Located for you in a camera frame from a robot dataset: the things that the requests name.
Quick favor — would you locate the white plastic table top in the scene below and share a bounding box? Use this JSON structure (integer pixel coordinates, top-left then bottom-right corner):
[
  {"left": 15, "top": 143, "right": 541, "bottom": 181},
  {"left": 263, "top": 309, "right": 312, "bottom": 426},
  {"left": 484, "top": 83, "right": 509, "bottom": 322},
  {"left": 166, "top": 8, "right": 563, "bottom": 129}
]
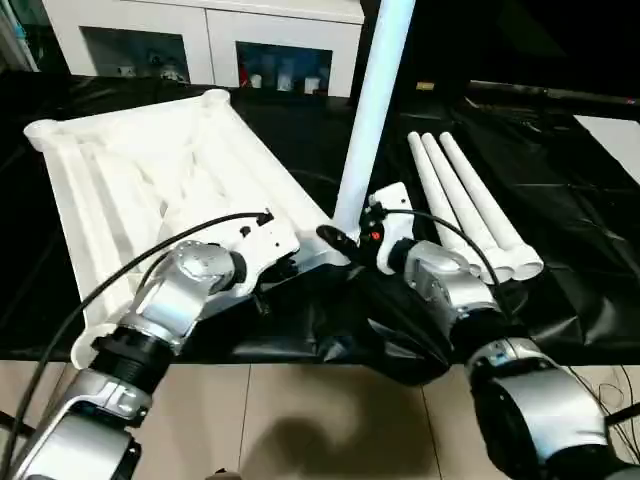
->
[{"left": 23, "top": 88, "right": 361, "bottom": 370}]

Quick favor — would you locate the white flat board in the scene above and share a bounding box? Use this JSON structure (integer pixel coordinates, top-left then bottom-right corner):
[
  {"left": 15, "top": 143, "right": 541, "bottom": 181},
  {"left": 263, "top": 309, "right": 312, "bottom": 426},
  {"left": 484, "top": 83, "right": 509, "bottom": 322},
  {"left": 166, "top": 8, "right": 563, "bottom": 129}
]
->
[{"left": 573, "top": 114, "right": 640, "bottom": 176}]

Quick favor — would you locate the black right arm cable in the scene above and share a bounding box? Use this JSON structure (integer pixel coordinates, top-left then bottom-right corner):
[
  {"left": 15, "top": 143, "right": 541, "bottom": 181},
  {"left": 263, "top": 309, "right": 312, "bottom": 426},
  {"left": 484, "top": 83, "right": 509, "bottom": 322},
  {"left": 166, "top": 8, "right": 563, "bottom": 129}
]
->
[{"left": 379, "top": 209, "right": 511, "bottom": 316}]

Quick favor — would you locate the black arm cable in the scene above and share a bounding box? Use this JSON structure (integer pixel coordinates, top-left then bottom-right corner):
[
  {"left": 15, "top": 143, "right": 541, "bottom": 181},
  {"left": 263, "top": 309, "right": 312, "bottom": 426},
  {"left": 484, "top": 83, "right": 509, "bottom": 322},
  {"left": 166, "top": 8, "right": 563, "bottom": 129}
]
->
[
  {"left": 379, "top": 209, "right": 511, "bottom": 316},
  {"left": 0, "top": 212, "right": 275, "bottom": 451}
]

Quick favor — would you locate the black metal table strut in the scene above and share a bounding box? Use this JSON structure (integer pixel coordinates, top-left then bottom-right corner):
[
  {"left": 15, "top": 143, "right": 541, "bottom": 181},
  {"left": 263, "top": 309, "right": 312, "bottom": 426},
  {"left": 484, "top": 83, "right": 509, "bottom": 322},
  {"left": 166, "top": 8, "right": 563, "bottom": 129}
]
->
[{"left": 604, "top": 402, "right": 640, "bottom": 429}]

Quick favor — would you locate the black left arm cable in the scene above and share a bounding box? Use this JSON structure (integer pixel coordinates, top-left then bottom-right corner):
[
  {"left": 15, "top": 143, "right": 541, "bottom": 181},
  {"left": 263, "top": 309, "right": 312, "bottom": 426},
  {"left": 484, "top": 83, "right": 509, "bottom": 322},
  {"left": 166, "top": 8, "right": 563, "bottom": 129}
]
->
[{"left": 0, "top": 212, "right": 275, "bottom": 451}]

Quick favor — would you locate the black case with yellow label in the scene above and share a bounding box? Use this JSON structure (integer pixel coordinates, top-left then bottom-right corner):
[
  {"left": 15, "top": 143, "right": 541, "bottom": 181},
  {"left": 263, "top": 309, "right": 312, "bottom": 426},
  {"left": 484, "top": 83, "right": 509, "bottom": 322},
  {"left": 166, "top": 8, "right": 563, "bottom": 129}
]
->
[{"left": 357, "top": 0, "right": 476, "bottom": 101}]

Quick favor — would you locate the black metal rod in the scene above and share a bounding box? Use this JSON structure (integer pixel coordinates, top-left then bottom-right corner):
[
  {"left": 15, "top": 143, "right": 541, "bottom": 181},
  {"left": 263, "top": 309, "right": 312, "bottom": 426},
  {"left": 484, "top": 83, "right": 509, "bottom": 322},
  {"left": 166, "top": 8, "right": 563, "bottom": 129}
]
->
[{"left": 469, "top": 79, "right": 640, "bottom": 109}]

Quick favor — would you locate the white cabinet with glass doors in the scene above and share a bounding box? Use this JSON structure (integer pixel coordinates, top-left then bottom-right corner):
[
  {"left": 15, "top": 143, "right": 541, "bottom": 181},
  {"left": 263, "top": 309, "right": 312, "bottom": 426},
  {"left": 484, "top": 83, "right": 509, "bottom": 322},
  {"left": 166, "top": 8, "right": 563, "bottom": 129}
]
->
[{"left": 42, "top": 0, "right": 366, "bottom": 99}]

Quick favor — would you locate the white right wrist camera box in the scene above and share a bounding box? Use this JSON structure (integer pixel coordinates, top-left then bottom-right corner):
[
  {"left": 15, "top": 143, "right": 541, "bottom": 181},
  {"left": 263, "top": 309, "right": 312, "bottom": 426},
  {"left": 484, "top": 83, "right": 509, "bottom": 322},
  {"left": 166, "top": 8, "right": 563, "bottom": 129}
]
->
[{"left": 367, "top": 182, "right": 416, "bottom": 275}]

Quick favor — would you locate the white plastic table leg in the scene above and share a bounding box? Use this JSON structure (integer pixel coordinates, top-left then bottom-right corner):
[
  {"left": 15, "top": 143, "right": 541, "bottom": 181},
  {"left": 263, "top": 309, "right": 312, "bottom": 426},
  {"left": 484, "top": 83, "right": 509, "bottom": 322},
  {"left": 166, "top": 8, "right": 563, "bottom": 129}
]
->
[
  {"left": 332, "top": 0, "right": 416, "bottom": 239},
  {"left": 421, "top": 133, "right": 516, "bottom": 281},
  {"left": 439, "top": 132, "right": 545, "bottom": 279},
  {"left": 407, "top": 132, "right": 484, "bottom": 281}
]

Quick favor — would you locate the black work mat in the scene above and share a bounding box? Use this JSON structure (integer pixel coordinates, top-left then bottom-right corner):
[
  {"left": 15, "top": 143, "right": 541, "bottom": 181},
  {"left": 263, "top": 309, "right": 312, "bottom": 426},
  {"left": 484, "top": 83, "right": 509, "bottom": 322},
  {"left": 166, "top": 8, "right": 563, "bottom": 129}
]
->
[{"left": 0, "top": 69, "right": 640, "bottom": 389}]

